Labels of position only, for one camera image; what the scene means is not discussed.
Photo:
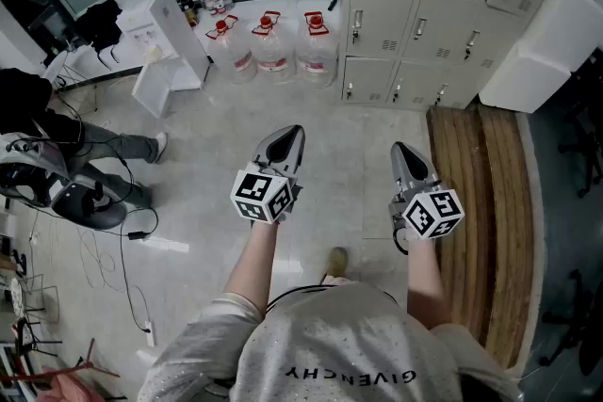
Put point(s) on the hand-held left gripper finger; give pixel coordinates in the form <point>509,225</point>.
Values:
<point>299,155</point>
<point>260,151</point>

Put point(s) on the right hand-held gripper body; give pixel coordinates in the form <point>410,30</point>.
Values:
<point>433,214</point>

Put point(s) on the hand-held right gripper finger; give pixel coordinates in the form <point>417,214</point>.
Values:
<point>429,174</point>
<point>398,169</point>

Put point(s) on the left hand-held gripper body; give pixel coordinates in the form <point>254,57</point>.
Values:
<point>261,197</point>

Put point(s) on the locker door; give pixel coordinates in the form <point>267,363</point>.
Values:
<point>381,14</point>

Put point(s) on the person's left forearm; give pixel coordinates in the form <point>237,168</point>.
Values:
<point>254,263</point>

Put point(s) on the person's right forearm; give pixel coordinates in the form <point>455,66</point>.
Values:
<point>424,278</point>

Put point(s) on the wooden slatted bench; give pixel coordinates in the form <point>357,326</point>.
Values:
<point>490,226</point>

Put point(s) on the person's tan shoe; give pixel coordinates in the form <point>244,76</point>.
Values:
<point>337,261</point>

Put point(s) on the clear water jug middle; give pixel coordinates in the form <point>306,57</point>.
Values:
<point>273,52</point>

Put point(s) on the clear water jug left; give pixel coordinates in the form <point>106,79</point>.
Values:
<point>233,54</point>

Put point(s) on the white plastic box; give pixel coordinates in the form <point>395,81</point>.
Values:
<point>160,82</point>

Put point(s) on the black power adapter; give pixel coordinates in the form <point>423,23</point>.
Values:
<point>137,235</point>

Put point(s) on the white water dispenser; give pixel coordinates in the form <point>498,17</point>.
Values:
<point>162,28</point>

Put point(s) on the cluster of small bottles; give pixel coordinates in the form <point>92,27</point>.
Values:
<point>214,1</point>

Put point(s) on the person's grey t-shirt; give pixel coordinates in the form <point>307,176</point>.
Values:
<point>339,343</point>

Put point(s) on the grey and black device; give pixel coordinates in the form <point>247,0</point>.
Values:
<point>89,207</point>

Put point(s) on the white power strip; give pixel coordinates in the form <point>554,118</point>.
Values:
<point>150,333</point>

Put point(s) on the black office chair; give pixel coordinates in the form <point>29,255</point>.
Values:
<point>577,329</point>

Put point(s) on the black garment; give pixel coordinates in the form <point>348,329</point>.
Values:
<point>99,26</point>

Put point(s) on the red metal stand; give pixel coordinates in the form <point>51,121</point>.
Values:
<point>70,371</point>

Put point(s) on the pink cloth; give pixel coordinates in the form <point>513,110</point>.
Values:
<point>70,388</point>

